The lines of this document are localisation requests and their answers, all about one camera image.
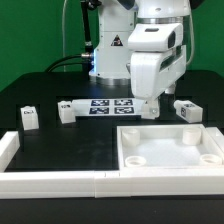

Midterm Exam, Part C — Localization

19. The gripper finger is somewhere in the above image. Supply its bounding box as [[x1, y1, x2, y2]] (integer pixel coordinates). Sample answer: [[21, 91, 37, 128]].
[[148, 98, 160, 114]]

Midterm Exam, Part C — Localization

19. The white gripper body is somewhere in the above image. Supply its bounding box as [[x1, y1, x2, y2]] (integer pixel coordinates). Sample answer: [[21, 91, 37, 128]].
[[128, 23, 186, 100]]

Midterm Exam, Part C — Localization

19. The white square tabletop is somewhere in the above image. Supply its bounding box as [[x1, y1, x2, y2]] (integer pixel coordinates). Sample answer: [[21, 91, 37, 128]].
[[117, 124, 224, 169]]

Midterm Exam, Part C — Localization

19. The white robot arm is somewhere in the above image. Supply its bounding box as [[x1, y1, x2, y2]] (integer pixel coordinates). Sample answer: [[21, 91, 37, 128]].
[[89, 0, 205, 119]]

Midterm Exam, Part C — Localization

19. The white U-shaped fence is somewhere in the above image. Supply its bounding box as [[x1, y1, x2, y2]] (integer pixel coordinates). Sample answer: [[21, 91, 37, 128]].
[[0, 127, 224, 199]]

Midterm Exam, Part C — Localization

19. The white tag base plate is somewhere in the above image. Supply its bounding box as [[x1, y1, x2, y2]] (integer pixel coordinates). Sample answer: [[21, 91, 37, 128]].
[[72, 98, 143, 117]]

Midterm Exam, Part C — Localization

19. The white cable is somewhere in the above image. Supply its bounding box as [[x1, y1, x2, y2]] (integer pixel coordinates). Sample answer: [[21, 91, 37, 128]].
[[61, 0, 69, 72]]

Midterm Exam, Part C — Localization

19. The black cable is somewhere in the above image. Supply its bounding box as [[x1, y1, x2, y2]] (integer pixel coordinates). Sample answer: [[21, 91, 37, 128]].
[[45, 54, 94, 73]]

